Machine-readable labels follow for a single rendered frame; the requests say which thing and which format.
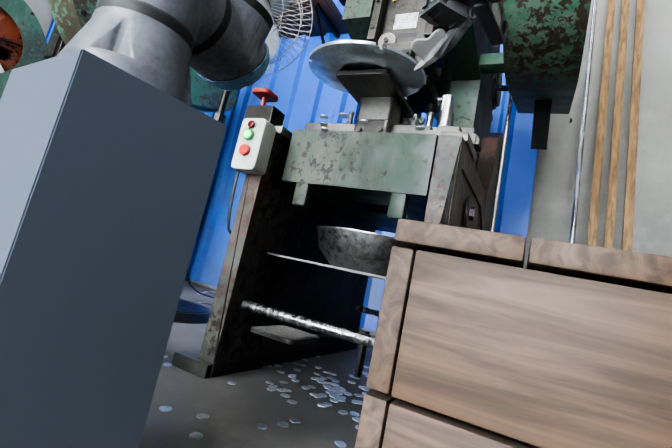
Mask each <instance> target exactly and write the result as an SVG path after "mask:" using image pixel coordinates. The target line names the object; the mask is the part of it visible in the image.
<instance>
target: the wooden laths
mask: <svg viewBox="0 0 672 448"><path fill-rule="evenodd" d="M597 3H598V0H593V7H592V18H591V28H590V38H589V48H588V58H587V68H586V78H585V88H584V98H583V108H582V118H581V128H580V138H579V148H578V158H577V168H576V178H575V189H574V199H573V209H572V219H571V229H570V239H569V242H570V243H575V234H576V223H577V213H578V202H579V192H580V181H581V171H582V160H583V150H584V139H585V129H586V118H587V108H588V97H589V87H590V76H591V66H592V55H593V45H594V35H595V24H596V14H597ZM615 3H616V0H608V4H607V16H606V27H605V39H604V50H603V62H602V74H601V85H600V97H599V108H598V120H597V131H596V143H595V154H594V166H593V178H592V189H591V201H590V212H589V224H588V235H587V245H591V246H596V242H597V229H598V217H599V204H600V191H601V179H602V166H603V154H604V141H605V128H606V116H607V103H608V91H609V78H610V66H611V53H612V40H613V28H614V15H615ZM629 5H630V0H622V2H621V16H620V29H619V43H618V56H617V70H616V83H615V97H614V110H613V124H612V137H611V151H610V164H609V178H608V191H607V205H606V218H605V232H604V245H603V247H605V248H612V249H613V244H614V229H615V214H616V199H617V184H618V169H619V154H620V139H621V124H622V109H623V94H624V79H625V64H626V49H627V35H628V20H629ZM644 13H645V0H637V3H636V19H635V35H634V52H633V68H632V85H631V101H630V117H629V134H628V150H627V167H626V183H625V199H624V216H623V232H622V249H621V250H626V251H632V239H633V220H634V201H635V182H636V163H637V145H638V126H639V107H640V88H641V70H642V51H643V32H644Z"/></svg>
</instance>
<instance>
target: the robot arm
mask: <svg viewBox="0 0 672 448"><path fill-rule="evenodd" d="M500 1H501V0H423V4H422V10H421V15H419V17H420V18H422V19H424V20H425V21H427V22H428V23H429V24H431V25H433V26H435V27H436V26H437V25H441V26H442V27H444V28H446V27H448V28H450V29H451V30H449V31H448V32H447V33H445V31H444V30H443V29H437V30H435V31H434V32H433V33H432V34H431V36H430V37H428V38H426V39H415V40H414V41H413V42H412V44H411V49H412V50H413V51H414V52H415V53H416V54H417V55H418V56H419V57H420V58H421V59H422V60H420V62H419V63H418V64H417V66H416V67H415V68H414V70H415V71H419V70H421V69H423V68H425V67H427V66H429V65H431V64H432V63H434V62H436V61H437V60H438V59H441V58H442V57H443V56H445V55H446V54H447V53H448V52H449V51H450V50H452V49H453V48H454V47H455V45H456V44H457V43H458V42H459V40H460V39H461V37H462V36H463V34H464V33H465V32H466V31H467V30H468V28H469V27H470V26H471V25H472V24H473V22H474V21H475V20H476V16H478V18H479V20H480V23H481V25H482V27H483V29H484V31H485V33H486V35H487V38H488V40H489V42H490V44H491V45H500V44H504V42H505V37H506V33H507V31H508V21H507V18H506V16H505V13H504V10H503V8H502V5H501V2H500ZM274 2H275V0H98V1H97V4H96V7H95V10H94V12H93V15H92V17H91V19H90V20H89V21H88V22H87V23H86V24H85V25H84V26H83V28H82V29H81V30H80V31H79V32H78V33H77V34H76V35H75V36H74V37H73V38H72V39H71V40H70V41H69V42H68V44H67V45H66V46H65V47H64V48H63V49H62V50H61V51H60V53H59V54H58V56H60V55H63V54H67V53H70V52H73V51H77V50H80V49H85V50H87V51H89V52H90V53H92V54H94V55H96V56H98V57H100V58H102V59H103V60H105V61H107V62H109V63H111V64H113V65H115V66H117V67H118V68H120V69H122V70H124V71H126V72H128V73H130V74H131V75H133V76H135V77H137V78H139V79H141V80H143V81H144V82H146V83H148V84H150V85H152V86H154V87H156V88H158V89H159V90H161V91H163V92H165V93H167V94H169V95H171V96H172V97H174V98H176V99H178V100H180V101H182V102H184V103H185V104H187V105H189V106H191V105H192V97H191V75H190V67H192V68H193V69H194V70H195V71H196V72H197V73H198V75H199V76H200V77H201V78H203V79H204V80H206V81H208V82H210V83H211V84H212V85H214V86H215V87H217V88H219V89H222V90H227V91H235V90H241V89H242V88H244V87H249V86H250V85H252V84H254V83H255V82H256V81H258V80H259V79H260V78H261V77H262V75H263V74H264V73H265V71H266V69H267V67H268V65H269V61H270V54H269V48H268V46H267V44H266V42H265V40H266V38H267V36H268V34H269V32H270V30H271V28H272V26H273V24H274V19H273V16H272V13H271V8H272V6H273V4H274Z"/></svg>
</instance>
